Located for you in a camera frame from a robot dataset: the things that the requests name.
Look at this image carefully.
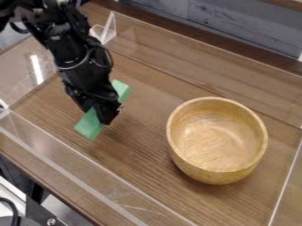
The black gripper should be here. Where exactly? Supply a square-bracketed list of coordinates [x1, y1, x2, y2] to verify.
[58, 58, 122, 125]

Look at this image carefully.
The green rectangular block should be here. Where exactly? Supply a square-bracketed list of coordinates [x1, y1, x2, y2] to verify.
[75, 79, 133, 141]

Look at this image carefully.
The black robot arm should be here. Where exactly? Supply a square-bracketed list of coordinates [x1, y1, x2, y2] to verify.
[0, 0, 121, 124]

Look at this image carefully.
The brown wooden bowl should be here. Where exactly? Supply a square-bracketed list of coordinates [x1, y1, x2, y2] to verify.
[166, 96, 269, 185]

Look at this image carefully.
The black equipment with bolt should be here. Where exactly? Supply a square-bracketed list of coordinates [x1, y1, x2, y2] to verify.
[21, 200, 67, 226]

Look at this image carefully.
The clear acrylic corner bracket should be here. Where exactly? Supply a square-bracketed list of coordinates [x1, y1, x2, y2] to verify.
[90, 11, 117, 45]

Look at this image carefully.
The clear acrylic tray wall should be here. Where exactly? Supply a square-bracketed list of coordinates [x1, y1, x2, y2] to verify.
[0, 16, 302, 226]

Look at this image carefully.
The black cable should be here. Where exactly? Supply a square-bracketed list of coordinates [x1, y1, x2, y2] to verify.
[0, 197, 22, 226]

